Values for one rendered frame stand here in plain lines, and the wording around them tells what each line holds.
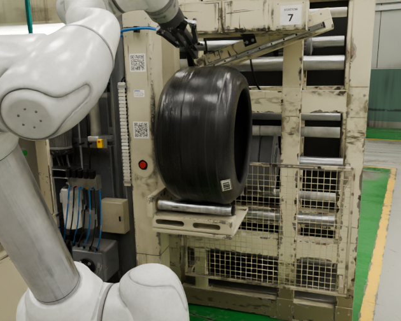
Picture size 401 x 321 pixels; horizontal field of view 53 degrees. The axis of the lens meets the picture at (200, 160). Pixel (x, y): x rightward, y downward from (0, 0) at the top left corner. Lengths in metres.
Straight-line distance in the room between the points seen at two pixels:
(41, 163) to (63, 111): 1.26
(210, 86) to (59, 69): 1.08
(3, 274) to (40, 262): 0.81
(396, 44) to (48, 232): 10.35
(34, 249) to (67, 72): 0.39
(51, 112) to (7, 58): 0.09
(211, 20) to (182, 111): 0.58
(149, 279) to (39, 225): 0.28
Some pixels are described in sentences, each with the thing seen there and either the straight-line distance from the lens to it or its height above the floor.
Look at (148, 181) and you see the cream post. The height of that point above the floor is 0.98.
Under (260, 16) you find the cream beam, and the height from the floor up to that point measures 1.70.
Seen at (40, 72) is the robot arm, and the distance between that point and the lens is 0.51.
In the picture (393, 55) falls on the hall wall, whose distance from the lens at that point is 10.81.
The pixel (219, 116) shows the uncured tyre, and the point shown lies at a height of 1.31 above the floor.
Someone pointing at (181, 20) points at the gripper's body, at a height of 1.61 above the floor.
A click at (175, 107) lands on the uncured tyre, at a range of 1.54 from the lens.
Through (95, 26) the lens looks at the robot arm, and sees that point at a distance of 0.65.
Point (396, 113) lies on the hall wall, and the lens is 10.79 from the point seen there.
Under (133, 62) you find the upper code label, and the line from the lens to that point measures 1.79.
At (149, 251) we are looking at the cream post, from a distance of 1.97.
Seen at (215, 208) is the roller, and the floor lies 0.91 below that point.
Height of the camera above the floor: 1.48
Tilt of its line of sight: 13 degrees down
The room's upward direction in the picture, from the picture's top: 1 degrees counter-clockwise
